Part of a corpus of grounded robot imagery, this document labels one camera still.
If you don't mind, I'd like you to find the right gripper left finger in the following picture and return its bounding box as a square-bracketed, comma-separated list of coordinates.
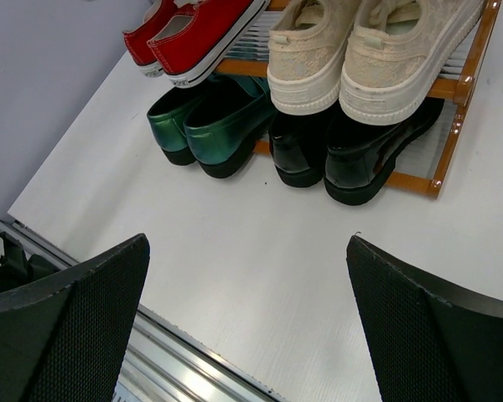
[0, 234, 150, 401]

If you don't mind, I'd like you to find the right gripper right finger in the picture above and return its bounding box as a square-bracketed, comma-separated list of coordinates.
[346, 235, 503, 401]

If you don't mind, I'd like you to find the black loafer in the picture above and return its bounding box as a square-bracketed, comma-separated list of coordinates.
[324, 98, 444, 206]
[268, 106, 338, 188]

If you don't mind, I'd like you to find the green loafer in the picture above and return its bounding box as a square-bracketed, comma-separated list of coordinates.
[184, 75, 276, 179]
[147, 83, 210, 166]

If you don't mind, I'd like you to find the beige lace sneaker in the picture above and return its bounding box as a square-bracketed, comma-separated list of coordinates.
[340, 0, 484, 126]
[267, 0, 361, 116]

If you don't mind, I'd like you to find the red canvas shoe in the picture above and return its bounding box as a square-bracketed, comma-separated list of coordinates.
[148, 0, 270, 89]
[122, 0, 177, 78]

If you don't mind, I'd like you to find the wooden two-tier shoe shelf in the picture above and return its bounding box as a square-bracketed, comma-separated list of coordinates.
[215, 1, 502, 198]

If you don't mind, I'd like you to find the aluminium mounting rail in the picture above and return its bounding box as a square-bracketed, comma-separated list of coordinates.
[0, 220, 280, 401]

